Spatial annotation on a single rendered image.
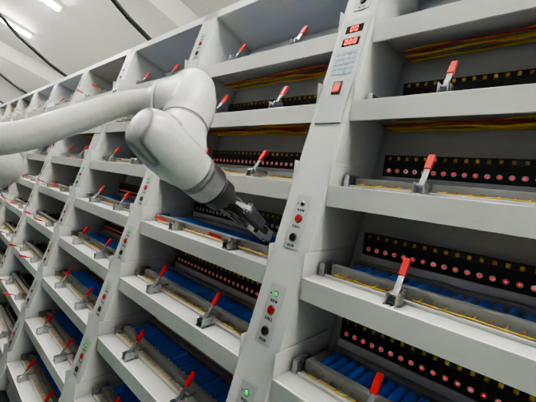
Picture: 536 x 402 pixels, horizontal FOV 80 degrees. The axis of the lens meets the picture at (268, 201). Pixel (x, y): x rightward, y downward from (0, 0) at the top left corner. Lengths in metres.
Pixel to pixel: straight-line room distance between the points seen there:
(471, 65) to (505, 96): 0.31
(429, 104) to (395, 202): 0.20
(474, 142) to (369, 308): 0.46
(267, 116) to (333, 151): 0.27
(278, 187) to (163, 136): 0.31
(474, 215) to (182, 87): 0.59
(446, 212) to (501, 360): 0.22
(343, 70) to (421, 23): 0.18
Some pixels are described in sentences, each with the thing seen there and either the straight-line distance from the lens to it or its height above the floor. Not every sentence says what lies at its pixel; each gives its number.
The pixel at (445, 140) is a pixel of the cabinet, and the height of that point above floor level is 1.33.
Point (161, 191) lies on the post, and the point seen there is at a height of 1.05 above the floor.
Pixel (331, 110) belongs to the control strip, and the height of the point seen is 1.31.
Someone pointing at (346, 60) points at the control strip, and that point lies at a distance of 0.85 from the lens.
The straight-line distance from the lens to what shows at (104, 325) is 1.27.
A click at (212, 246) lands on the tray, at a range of 0.87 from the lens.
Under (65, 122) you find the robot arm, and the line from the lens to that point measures 0.79.
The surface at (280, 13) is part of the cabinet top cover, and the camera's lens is 1.31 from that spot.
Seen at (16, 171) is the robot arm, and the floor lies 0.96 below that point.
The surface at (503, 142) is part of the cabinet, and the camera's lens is 0.86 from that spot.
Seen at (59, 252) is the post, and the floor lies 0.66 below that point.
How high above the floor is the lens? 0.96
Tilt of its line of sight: 9 degrees up
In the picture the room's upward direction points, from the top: 18 degrees clockwise
